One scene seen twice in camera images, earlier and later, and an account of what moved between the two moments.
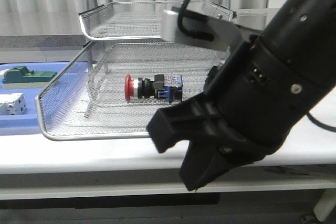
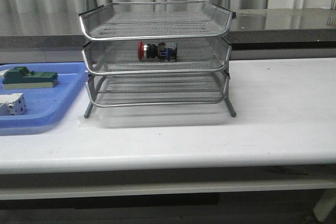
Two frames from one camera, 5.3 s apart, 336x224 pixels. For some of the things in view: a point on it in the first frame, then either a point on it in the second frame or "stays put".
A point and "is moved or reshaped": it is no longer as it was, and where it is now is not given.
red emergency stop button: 169,87 to 167,51
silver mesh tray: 111,72 to 132,89
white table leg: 325,204 stays put
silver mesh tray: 137,19 stays put
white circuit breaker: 13,104 stays put
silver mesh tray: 86,99 is moved or reshaped
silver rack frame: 151,55 stays put
